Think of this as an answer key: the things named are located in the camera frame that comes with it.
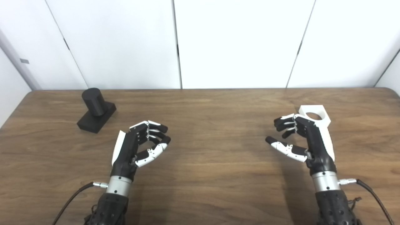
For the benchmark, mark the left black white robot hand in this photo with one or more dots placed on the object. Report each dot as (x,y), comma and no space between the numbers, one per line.
(125,156)

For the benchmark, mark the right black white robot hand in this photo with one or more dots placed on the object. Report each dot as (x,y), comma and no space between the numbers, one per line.
(317,147)

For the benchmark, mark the white square piece with hole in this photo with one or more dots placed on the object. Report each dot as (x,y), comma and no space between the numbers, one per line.
(307,109)

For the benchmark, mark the black cylinder peg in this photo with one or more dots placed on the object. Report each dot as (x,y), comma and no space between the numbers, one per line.
(93,101)

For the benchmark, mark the small grey wall tag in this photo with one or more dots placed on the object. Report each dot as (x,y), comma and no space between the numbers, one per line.
(24,61)

